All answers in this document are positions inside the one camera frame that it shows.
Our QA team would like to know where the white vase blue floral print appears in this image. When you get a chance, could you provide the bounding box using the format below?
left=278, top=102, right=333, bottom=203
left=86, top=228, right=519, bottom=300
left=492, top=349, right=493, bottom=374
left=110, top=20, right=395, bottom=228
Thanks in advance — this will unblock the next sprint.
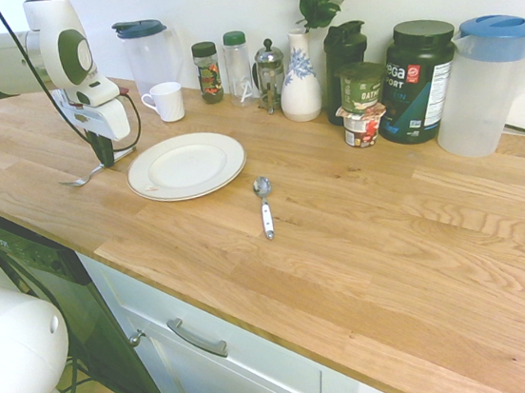
left=271, top=27, right=326, bottom=125

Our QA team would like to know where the white cabinet drawer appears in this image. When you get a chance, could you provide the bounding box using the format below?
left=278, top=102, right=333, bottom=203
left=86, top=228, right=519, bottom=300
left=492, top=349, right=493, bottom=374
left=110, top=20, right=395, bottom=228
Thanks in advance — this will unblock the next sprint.
left=75, top=223, right=326, bottom=393

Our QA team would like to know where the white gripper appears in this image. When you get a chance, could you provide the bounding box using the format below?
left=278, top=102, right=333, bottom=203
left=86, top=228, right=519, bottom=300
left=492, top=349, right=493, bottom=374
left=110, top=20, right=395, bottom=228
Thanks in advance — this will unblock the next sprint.
left=58, top=93, right=138, bottom=172

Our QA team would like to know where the white gold-rimmed plate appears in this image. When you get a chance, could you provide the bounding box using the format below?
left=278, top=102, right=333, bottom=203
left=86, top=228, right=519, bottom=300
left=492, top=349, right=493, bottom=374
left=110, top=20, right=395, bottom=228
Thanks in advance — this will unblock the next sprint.
left=122, top=128, right=251, bottom=207

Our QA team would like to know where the green oatmeal cup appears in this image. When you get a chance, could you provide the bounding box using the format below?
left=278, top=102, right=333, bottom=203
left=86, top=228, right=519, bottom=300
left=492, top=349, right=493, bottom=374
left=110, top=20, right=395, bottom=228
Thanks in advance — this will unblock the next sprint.
left=337, top=59, right=392, bottom=117

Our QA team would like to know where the black Vega protein tub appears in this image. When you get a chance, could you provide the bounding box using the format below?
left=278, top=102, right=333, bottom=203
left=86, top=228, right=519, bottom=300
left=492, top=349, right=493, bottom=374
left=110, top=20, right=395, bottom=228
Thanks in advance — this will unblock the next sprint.
left=365, top=15, right=469, bottom=148

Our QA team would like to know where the black shaker bottle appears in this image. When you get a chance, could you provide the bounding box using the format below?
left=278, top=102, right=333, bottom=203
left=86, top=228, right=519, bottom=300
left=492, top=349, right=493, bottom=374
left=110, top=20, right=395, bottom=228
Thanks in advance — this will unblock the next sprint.
left=316, top=19, right=378, bottom=128

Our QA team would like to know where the white ceramic mug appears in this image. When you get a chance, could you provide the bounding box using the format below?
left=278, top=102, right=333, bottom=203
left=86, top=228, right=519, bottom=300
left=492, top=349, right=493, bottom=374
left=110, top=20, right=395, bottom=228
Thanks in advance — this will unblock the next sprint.
left=139, top=80, right=187, bottom=127

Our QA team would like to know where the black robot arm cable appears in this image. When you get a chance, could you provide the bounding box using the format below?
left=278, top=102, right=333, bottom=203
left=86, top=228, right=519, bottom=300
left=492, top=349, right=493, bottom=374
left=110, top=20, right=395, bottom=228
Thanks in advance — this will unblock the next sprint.
left=0, top=0, right=146, bottom=165

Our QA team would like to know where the clear bottle green lid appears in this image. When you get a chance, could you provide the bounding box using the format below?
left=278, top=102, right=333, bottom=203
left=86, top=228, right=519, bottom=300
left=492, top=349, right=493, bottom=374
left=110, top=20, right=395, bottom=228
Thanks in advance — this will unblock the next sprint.
left=221, top=29, right=257, bottom=109

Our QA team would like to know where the red white yogurt cup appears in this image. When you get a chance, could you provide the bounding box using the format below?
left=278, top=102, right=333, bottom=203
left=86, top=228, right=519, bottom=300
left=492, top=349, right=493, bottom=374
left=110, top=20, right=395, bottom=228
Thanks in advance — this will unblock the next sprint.
left=334, top=101, right=391, bottom=151

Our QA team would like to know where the glass French press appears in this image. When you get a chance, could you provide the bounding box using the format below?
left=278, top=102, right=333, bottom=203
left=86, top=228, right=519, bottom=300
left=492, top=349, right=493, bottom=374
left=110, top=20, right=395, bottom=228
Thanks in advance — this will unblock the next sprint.
left=248, top=36, right=290, bottom=116

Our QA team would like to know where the clear pitcher dark blue lid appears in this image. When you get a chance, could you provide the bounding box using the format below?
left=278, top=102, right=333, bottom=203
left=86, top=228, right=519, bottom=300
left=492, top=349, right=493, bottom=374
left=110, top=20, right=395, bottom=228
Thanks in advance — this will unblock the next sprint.
left=110, top=14, right=186, bottom=103

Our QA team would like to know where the clear pitcher light blue lid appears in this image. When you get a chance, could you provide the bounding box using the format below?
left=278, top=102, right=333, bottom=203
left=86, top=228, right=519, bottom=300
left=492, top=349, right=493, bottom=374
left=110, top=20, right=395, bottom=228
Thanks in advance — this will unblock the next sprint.
left=422, top=10, right=525, bottom=163

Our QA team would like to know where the white-handled metal spoon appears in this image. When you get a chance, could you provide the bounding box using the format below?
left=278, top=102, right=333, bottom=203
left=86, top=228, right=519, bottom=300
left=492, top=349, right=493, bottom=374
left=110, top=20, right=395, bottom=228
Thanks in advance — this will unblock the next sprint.
left=250, top=174, right=280, bottom=243

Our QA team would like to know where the silver metal fork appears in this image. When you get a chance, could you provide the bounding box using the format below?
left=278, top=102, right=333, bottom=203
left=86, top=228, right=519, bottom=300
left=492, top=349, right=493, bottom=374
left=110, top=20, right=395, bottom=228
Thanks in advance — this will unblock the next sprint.
left=55, top=146, right=142, bottom=189

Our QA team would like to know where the spice jar dark green lid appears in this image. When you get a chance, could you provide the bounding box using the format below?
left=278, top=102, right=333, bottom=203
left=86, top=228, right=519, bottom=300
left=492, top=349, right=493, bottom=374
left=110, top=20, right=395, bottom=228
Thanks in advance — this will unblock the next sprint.
left=190, top=39, right=227, bottom=107

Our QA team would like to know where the silver drawer handle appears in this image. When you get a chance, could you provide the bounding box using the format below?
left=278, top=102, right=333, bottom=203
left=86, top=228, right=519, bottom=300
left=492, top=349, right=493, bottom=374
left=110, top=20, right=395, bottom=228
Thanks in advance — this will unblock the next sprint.
left=165, top=311, right=230, bottom=364

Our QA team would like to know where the black dishwasher front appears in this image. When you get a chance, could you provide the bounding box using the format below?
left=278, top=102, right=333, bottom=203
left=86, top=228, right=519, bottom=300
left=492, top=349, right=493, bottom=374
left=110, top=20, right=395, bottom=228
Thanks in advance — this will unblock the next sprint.
left=0, top=173, right=177, bottom=393

